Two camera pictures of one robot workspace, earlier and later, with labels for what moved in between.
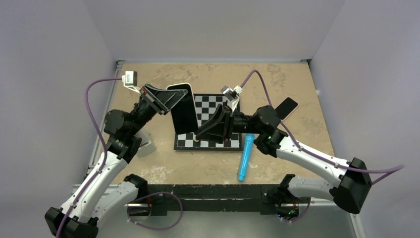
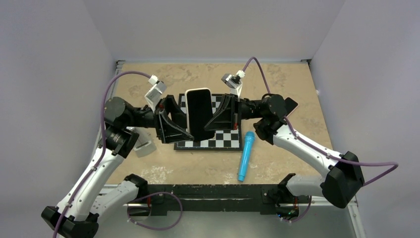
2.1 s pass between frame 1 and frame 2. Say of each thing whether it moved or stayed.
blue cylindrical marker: stayed
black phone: moved
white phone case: moved
